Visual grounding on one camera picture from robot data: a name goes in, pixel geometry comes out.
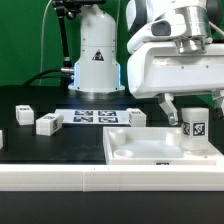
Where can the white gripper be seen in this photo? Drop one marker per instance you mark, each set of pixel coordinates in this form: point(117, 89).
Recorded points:
point(157, 68)

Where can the white square table top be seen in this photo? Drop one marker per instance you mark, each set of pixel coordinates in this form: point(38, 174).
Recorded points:
point(153, 146)

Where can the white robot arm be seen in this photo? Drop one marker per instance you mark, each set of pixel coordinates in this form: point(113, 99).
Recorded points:
point(97, 71)

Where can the white tag sheet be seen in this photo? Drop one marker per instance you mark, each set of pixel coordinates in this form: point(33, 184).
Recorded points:
point(80, 116)

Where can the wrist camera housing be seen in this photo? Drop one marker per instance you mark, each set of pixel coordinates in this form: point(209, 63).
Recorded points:
point(168, 28)

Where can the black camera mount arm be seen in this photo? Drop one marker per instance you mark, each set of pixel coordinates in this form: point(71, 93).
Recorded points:
point(69, 9)

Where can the white front fence wall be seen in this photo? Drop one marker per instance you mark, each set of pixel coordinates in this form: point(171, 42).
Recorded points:
point(90, 178)

